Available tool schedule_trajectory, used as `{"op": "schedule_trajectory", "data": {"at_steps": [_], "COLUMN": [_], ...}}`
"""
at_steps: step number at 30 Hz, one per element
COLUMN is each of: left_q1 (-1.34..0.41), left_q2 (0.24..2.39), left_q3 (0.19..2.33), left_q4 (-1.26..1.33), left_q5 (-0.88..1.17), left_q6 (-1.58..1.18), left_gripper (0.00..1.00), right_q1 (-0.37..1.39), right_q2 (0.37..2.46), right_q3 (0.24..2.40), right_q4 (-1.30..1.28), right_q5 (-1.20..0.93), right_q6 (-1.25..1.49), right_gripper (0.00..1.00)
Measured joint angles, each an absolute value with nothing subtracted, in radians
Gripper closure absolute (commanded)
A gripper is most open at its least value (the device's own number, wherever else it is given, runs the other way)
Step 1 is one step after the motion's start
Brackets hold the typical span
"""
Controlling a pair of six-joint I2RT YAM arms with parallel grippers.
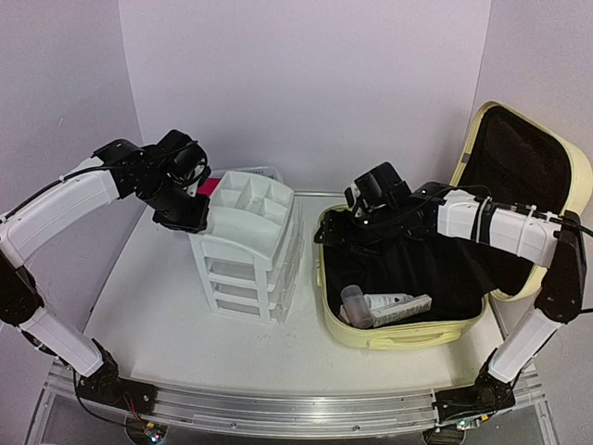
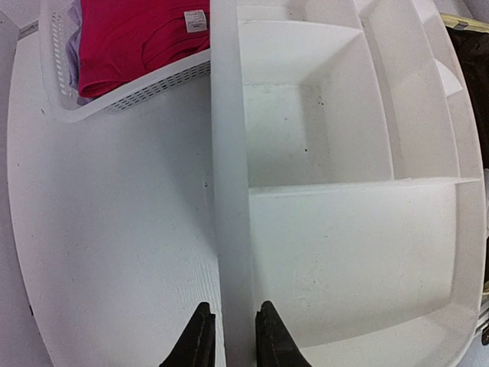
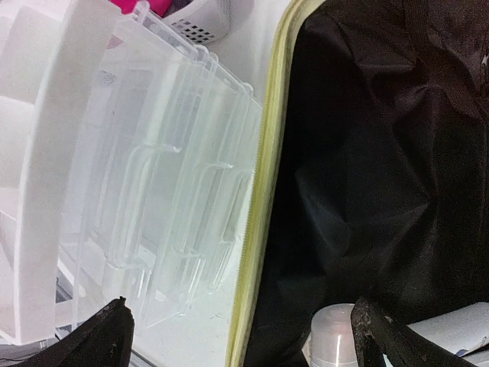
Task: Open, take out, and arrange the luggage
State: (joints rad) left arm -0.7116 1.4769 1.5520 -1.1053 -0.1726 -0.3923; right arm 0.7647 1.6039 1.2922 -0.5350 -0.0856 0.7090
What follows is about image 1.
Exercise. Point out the white toothpaste box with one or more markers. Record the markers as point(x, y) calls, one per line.
point(401, 310)

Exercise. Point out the pale yellow hard-shell suitcase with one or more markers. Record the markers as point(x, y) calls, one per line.
point(519, 161)

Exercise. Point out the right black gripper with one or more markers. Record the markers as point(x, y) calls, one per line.
point(329, 228)

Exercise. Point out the red shirt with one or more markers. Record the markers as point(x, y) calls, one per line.
point(208, 187)

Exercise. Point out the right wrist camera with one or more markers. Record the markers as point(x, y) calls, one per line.
point(355, 197)

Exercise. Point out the white plastic drawer organizer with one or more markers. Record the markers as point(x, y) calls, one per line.
point(248, 257)

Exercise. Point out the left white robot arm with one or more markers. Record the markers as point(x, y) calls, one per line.
point(159, 175)

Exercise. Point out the white lotion tube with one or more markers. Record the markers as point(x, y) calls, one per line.
point(378, 302)

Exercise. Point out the white perforated plastic basket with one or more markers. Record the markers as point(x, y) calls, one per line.
point(267, 171)

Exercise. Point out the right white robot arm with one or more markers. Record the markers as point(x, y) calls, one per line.
point(396, 256)

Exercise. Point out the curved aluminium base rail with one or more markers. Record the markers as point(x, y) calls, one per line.
point(169, 414)

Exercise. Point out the clear plastic bottle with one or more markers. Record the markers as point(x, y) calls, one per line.
point(356, 307)

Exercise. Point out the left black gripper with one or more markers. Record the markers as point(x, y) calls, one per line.
point(195, 223)

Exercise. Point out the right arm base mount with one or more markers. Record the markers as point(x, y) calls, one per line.
point(486, 396)

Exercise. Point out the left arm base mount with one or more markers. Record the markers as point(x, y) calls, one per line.
point(107, 387)

